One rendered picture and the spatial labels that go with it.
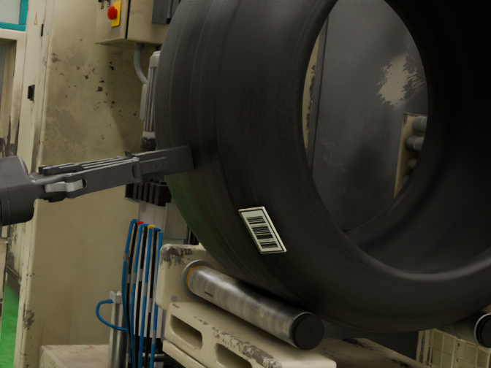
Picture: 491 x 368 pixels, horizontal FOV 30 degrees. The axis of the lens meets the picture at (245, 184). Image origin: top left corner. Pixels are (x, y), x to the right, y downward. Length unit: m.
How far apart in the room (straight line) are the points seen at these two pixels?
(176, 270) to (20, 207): 0.43
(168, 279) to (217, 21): 0.47
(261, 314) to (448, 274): 0.24
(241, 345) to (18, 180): 0.36
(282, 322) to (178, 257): 0.31
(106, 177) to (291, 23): 0.27
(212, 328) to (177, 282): 0.17
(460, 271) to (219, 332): 0.32
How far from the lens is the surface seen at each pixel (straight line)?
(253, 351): 1.15
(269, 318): 1.15
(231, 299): 1.25
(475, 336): 1.27
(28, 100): 5.87
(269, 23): 1.03
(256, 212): 1.03
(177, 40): 1.17
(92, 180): 1.02
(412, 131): 1.75
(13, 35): 1.67
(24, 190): 1.02
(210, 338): 1.26
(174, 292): 1.40
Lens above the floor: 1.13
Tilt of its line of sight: 3 degrees down
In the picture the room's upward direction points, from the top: 6 degrees clockwise
